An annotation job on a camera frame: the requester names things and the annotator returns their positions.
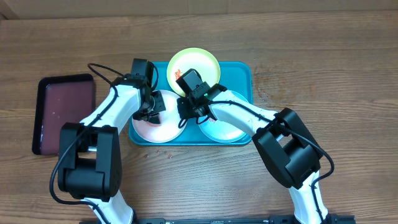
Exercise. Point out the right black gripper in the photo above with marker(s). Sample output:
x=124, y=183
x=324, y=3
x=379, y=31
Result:
x=183, y=106

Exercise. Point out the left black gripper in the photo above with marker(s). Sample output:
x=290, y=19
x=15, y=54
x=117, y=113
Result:
x=160, y=107

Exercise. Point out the green and red sponge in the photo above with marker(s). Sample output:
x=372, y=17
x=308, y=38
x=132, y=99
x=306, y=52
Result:
x=152, y=119

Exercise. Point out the white plate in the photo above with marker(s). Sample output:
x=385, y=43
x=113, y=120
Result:
x=146, y=133

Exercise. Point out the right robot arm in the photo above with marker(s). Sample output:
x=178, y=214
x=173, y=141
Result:
x=287, y=148

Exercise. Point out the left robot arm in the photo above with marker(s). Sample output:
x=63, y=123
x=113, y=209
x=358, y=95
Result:
x=89, y=167

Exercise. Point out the teal plastic tray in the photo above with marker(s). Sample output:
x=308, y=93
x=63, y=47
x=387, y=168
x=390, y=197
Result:
x=235, y=75

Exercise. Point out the black tray with maroon inside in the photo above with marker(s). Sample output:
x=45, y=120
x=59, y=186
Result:
x=60, y=100

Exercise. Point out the light blue plate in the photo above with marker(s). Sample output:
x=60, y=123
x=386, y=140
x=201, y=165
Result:
x=222, y=132

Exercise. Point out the yellow-green plate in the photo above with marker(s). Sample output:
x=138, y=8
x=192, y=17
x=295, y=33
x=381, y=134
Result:
x=199, y=59

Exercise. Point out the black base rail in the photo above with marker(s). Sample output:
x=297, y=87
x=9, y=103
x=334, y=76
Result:
x=278, y=219

